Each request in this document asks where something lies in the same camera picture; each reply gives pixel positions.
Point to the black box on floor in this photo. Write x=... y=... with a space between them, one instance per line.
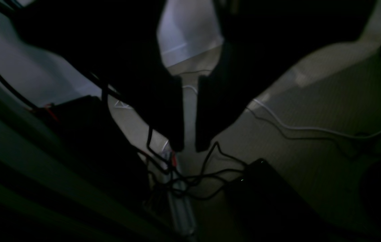
x=268 y=209

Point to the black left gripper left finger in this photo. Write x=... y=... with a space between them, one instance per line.
x=112 y=42

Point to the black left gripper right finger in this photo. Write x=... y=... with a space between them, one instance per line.
x=262 y=40

